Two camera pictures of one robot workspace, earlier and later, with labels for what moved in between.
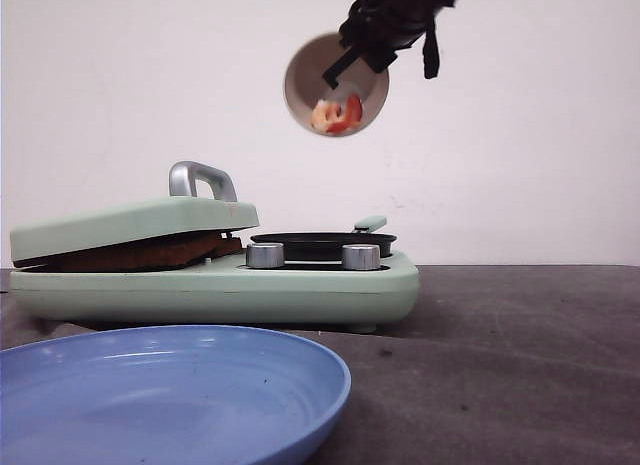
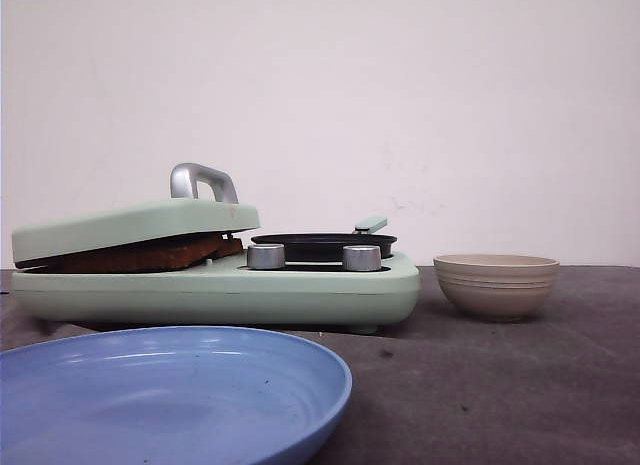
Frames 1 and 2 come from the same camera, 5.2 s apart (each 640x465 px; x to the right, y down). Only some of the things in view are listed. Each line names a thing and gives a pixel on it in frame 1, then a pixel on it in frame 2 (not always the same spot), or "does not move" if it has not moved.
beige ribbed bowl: [357, 97] -> [494, 287]
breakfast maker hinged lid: [200, 200] does not move
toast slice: [165, 255] does not move
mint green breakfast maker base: [226, 291] does not move
